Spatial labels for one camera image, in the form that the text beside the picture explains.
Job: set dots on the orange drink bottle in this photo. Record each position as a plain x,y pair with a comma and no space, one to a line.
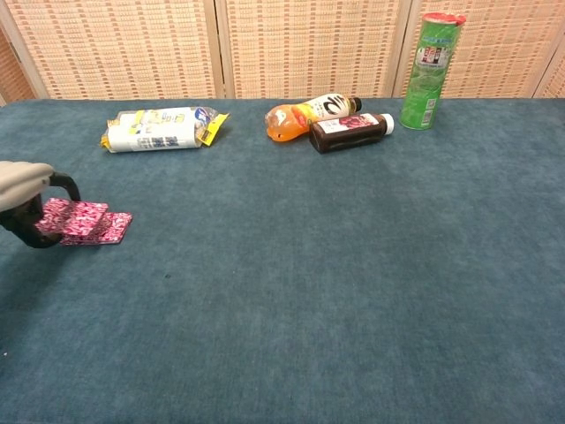
287,121

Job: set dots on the teal table cloth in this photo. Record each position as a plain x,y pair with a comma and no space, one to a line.
282,274

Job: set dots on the pink patterned card pack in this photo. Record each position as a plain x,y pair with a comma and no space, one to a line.
118,227
73,216

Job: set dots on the green chips can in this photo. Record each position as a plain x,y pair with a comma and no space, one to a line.
426,75

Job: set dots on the white yellow plastic bag pack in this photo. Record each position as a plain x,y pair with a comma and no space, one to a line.
150,132

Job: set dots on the woven bamboo screen panel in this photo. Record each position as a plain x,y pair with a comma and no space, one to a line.
11,75
309,44
119,48
499,48
554,81

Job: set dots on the beige black left robot hand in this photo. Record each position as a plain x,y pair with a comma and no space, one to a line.
20,183

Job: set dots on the dark juice bottle white cap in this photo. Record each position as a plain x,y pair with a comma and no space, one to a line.
348,131

